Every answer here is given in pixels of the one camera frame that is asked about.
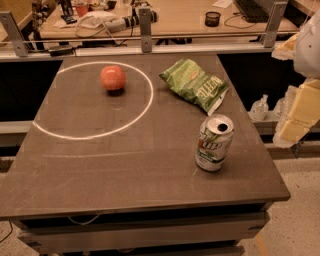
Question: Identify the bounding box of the right metal bracket post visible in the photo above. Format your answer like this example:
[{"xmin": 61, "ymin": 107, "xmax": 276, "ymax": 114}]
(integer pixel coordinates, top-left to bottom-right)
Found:
[{"xmin": 261, "ymin": 1, "xmax": 287, "ymax": 48}]

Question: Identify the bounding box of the white green soda can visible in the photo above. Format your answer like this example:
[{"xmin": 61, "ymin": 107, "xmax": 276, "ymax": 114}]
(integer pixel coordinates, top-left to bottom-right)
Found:
[{"xmin": 195, "ymin": 114, "xmax": 234, "ymax": 172}]

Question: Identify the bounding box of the red cup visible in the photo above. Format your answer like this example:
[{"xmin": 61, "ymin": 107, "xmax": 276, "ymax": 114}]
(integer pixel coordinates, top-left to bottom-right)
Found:
[{"xmin": 74, "ymin": 1, "xmax": 88, "ymax": 17}]

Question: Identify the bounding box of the white cloth on desk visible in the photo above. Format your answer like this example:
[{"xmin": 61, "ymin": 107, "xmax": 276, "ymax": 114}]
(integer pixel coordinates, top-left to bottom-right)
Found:
[{"xmin": 77, "ymin": 11, "xmax": 117, "ymax": 29}]

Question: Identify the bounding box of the metal bracket post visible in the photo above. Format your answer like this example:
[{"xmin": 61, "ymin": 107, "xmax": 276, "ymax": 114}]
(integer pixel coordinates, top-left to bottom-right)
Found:
[
  {"xmin": 0, "ymin": 11, "xmax": 29, "ymax": 57},
  {"xmin": 139, "ymin": 7, "xmax": 152, "ymax": 53},
  {"xmin": 261, "ymin": 1, "xmax": 287, "ymax": 48}
]

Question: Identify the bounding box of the white paper sheet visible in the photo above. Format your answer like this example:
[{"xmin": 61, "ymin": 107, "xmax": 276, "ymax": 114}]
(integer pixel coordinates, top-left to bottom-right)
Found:
[{"xmin": 212, "ymin": 0, "xmax": 233, "ymax": 9}]

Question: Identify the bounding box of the black keyboard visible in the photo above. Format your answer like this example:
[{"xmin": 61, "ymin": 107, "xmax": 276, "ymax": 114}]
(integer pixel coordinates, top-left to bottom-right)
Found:
[{"xmin": 233, "ymin": 0, "xmax": 274, "ymax": 23}]

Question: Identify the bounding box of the clear sanitizer bottle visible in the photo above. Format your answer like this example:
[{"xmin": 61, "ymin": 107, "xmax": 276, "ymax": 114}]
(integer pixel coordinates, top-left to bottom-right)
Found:
[
  {"xmin": 273, "ymin": 98, "xmax": 285, "ymax": 118},
  {"xmin": 249, "ymin": 94, "xmax": 269, "ymax": 121}
]

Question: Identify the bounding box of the left metal bracket post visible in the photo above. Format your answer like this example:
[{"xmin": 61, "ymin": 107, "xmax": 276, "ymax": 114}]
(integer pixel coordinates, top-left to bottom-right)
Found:
[{"xmin": 0, "ymin": 11, "xmax": 29, "ymax": 57}]

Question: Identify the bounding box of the black round cup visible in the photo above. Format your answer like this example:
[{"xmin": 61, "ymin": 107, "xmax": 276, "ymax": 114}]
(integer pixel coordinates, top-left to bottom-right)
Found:
[{"xmin": 205, "ymin": 11, "xmax": 221, "ymax": 27}]

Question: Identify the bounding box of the middle metal bracket post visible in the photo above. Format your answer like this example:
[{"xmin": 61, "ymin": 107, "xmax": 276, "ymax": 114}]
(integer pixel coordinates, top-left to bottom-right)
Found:
[{"xmin": 139, "ymin": 7, "xmax": 152, "ymax": 53}]

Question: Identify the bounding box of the grey black cylinder device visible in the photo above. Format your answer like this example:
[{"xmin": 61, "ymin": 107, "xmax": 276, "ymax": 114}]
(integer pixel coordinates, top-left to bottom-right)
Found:
[{"xmin": 104, "ymin": 16, "xmax": 151, "ymax": 33}]

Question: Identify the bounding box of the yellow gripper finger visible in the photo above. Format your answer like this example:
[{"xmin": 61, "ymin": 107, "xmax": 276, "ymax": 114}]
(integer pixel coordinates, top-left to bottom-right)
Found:
[
  {"xmin": 273, "ymin": 79, "xmax": 320, "ymax": 148},
  {"xmin": 271, "ymin": 34, "xmax": 298, "ymax": 61}
]

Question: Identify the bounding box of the wooden background desk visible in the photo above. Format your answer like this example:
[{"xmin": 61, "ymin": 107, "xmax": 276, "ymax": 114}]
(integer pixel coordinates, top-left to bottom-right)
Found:
[{"xmin": 39, "ymin": 0, "xmax": 300, "ymax": 40}]

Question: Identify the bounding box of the red apple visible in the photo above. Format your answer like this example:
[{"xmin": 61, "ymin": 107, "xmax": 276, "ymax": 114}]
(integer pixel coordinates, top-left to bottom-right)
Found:
[{"xmin": 100, "ymin": 65, "xmax": 126, "ymax": 91}]

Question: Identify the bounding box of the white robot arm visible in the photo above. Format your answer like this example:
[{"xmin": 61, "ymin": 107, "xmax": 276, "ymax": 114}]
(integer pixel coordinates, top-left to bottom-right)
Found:
[{"xmin": 272, "ymin": 10, "xmax": 320, "ymax": 148}]

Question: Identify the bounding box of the green jalapeno chip bag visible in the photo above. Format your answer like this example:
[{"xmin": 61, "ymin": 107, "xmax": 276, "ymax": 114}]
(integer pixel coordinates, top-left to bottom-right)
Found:
[{"xmin": 160, "ymin": 58, "xmax": 229, "ymax": 116}]

